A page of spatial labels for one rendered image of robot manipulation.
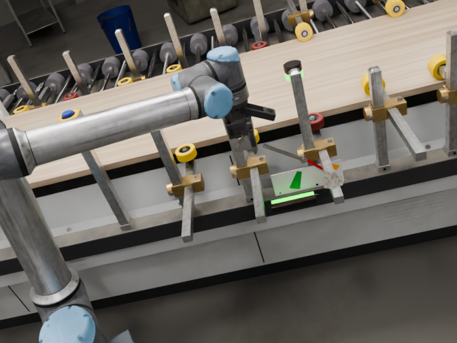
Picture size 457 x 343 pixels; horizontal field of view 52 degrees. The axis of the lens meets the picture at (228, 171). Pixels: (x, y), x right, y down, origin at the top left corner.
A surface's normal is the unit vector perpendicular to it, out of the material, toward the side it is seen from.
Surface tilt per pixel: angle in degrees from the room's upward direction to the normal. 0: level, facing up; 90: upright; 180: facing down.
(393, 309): 0
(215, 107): 91
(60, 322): 5
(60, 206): 90
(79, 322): 5
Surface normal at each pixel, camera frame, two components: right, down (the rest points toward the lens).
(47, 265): 0.67, 0.32
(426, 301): -0.25, -0.78
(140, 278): 0.04, 0.58
